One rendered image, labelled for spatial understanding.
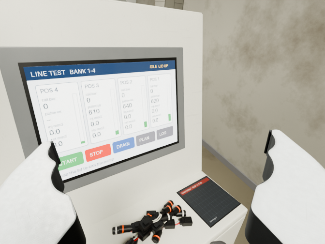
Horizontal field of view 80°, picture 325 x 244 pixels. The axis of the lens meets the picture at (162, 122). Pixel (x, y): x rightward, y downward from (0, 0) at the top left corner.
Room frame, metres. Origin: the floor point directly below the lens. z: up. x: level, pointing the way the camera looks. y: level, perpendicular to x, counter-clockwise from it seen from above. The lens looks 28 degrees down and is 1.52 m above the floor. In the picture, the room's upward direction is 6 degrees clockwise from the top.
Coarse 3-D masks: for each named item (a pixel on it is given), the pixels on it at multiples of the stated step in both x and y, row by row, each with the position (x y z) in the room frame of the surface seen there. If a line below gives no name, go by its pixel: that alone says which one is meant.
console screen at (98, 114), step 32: (0, 64) 0.37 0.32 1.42; (32, 64) 0.40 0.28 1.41; (64, 64) 0.43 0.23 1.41; (96, 64) 0.48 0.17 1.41; (128, 64) 0.53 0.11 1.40; (160, 64) 0.59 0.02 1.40; (32, 96) 0.38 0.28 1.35; (64, 96) 0.41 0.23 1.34; (96, 96) 0.46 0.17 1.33; (128, 96) 0.51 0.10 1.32; (160, 96) 0.57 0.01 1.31; (32, 128) 0.36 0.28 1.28; (64, 128) 0.39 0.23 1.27; (96, 128) 0.43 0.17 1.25; (128, 128) 0.49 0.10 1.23; (160, 128) 0.55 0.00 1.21; (64, 160) 0.37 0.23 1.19; (96, 160) 0.41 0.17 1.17; (128, 160) 0.46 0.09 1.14; (64, 192) 0.34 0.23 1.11
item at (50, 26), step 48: (0, 0) 0.41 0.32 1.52; (48, 0) 0.46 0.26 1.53; (96, 0) 0.52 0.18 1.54; (192, 48) 0.69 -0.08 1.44; (0, 96) 0.35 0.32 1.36; (192, 96) 0.66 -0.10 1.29; (0, 144) 0.32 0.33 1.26; (192, 144) 0.63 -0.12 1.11; (96, 192) 0.39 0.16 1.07; (144, 192) 0.47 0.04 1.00
